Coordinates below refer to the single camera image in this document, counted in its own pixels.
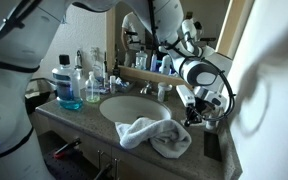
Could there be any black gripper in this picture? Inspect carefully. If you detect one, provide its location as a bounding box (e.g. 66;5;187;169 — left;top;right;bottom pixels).
184;86;227;127

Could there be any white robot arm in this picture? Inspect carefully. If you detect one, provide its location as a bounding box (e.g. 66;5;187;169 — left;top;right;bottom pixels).
0;0;232;180

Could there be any black holder block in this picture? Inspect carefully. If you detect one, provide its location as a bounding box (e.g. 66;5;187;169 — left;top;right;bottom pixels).
204;131;222;162

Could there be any white towel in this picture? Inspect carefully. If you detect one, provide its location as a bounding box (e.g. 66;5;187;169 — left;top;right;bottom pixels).
115;117;192;159

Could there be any chrome faucet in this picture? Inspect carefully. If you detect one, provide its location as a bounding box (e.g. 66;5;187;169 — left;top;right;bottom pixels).
140;81;152;95

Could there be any white sink basin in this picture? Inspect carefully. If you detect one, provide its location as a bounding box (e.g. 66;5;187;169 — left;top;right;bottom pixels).
99;96;171;124

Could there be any small white bottle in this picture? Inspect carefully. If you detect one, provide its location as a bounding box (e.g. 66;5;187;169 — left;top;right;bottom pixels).
109;75;116;94

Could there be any wood framed mirror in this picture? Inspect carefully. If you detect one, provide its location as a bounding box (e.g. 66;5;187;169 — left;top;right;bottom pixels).
108;0;255;85

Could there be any clear soap pump bottle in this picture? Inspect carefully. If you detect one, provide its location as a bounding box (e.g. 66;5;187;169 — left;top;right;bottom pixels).
85;71;100;103

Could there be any electric toothbrush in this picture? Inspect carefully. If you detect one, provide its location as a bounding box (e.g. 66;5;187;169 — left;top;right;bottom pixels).
75;50;83;78

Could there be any blue mouthwash bottle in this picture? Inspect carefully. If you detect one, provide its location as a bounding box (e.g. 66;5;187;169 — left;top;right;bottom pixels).
52;54;83;110

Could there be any cabinet door handle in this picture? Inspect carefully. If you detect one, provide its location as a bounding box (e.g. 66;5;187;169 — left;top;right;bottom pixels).
114;158;120;180

